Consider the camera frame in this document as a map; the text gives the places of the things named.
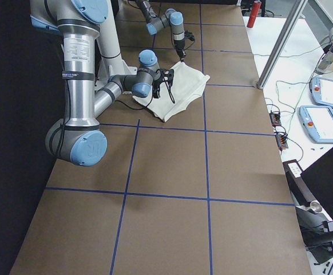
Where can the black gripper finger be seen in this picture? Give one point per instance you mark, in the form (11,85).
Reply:
(181,54)
(156,93)

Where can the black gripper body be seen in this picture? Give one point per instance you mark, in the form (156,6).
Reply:
(179,46)
(157,85)

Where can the cream cat print shirt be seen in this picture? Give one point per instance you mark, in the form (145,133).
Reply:
(188,85)

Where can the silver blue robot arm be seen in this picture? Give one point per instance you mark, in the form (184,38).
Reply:
(171,18)
(94,74)

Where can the red bottle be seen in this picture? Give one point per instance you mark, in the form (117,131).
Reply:
(254,13)

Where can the orange connector block one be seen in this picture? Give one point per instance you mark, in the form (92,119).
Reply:
(275,119)

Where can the orange connector block two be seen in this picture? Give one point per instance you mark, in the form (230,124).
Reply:
(281,139)

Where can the far teach pendant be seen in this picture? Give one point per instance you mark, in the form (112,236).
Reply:
(322,91)

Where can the teach pendant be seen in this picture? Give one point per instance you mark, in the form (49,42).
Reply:
(322,91)
(318,123)

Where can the near teach pendant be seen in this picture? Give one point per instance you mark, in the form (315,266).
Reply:
(318,123)

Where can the black monitor with stand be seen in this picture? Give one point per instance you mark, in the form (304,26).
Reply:
(312,189)

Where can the white camera mast with base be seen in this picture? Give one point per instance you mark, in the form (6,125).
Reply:
(111,61)

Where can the aluminium frame post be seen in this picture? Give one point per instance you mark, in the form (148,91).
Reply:
(281,41)

